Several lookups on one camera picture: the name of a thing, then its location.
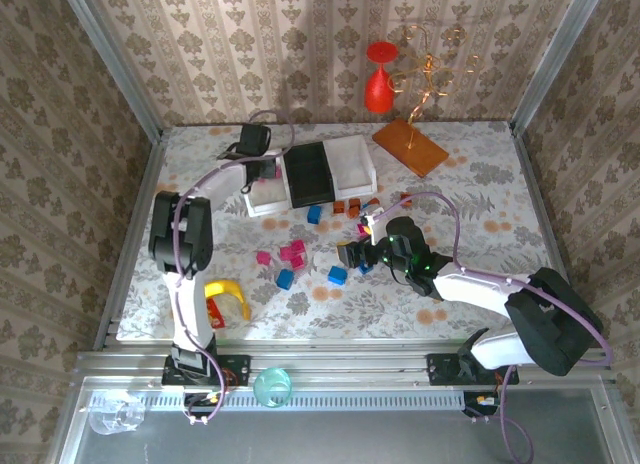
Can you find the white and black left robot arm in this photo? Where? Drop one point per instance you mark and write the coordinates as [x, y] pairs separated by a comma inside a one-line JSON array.
[[187, 294]]

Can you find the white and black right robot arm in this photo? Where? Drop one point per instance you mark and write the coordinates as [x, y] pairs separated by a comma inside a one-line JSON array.
[[475, 289]]

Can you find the white plastic container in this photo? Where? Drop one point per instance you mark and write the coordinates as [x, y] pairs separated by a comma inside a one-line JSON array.
[[352, 166], [267, 201]]

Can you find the black plastic container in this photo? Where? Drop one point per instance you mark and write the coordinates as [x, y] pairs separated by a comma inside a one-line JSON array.
[[310, 176]]

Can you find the floral table cover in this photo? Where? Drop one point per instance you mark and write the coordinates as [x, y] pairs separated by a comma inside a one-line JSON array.
[[350, 314]]

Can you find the yellow curved plastic piece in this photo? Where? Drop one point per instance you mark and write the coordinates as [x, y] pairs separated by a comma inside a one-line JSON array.
[[230, 286]]

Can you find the red toy fries packet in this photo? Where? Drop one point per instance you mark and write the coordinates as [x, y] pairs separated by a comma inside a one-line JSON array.
[[216, 314]]

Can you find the red plastic goblet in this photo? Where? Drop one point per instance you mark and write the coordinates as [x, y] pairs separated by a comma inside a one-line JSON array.
[[378, 91]]

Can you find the teal plastic cup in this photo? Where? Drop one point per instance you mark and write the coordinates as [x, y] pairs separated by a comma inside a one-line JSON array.
[[272, 388]]

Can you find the clear plastic cup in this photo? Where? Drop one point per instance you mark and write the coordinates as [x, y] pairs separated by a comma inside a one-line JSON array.
[[116, 413]]

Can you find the aluminium frame front rail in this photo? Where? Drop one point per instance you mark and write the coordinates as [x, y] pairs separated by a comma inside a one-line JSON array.
[[340, 364]]

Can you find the aluminium frame side rail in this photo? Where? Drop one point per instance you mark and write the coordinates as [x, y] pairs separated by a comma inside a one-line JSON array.
[[550, 224], [131, 244]]

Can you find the aluminium frame post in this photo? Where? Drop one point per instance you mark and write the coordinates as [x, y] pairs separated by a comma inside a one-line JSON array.
[[112, 59], [557, 59]]

